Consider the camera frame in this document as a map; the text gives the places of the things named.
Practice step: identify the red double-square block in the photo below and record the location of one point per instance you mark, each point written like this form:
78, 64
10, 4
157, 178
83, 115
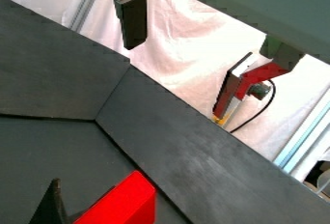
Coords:
129, 204

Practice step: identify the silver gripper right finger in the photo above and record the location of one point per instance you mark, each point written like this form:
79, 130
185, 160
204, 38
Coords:
275, 60

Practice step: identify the aluminium frame profile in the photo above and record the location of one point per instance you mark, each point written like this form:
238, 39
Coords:
305, 136

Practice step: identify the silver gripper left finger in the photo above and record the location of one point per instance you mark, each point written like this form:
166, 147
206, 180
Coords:
132, 12

